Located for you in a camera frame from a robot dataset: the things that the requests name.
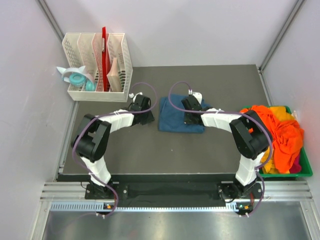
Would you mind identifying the blue t shirt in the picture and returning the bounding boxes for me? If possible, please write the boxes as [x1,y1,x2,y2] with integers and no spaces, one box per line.
[158,97,205,134]

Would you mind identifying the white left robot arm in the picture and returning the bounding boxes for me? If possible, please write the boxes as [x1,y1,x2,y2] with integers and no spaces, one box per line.
[71,92,155,199]

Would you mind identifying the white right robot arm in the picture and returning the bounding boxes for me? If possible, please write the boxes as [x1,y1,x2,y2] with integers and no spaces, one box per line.
[181,92,273,198]

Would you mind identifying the beige book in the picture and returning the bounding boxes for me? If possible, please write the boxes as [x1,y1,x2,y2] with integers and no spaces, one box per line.
[107,57,122,92]

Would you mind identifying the teal cat ear headphones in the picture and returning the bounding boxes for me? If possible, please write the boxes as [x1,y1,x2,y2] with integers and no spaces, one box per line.
[56,65,97,92]

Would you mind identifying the red folder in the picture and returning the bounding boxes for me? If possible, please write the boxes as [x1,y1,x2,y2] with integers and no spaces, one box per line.
[101,26,110,92]

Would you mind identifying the white file organizer rack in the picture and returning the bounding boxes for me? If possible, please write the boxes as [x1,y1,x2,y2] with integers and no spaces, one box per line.
[62,32,133,103]

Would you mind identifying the orange t shirt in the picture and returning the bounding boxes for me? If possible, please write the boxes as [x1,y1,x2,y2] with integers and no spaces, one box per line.
[240,104,305,174]

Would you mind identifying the magenta t shirt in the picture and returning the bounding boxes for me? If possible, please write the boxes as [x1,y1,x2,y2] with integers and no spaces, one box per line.
[289,153,302,174]

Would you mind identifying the green plastic basket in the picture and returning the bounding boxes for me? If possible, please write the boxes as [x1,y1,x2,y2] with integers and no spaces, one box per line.
[246,105,314,179]

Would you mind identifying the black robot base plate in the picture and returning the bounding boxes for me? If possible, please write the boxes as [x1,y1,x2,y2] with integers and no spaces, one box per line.
[84,173,262,207]

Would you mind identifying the grey slotted cable duct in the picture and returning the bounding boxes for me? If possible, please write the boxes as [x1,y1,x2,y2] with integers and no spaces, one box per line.
[50,201,252,213]

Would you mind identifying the aluminium frame post left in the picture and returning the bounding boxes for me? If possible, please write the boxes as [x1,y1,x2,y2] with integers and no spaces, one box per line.
[35,0,65,42]

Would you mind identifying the aluminium frame post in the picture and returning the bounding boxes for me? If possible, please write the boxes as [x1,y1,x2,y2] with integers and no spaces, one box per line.
[258,0,306,74]
[35,0,65,42]

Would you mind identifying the aluminium frame post right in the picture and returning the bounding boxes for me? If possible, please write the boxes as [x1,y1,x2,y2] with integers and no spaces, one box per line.
[258,0,306,74]

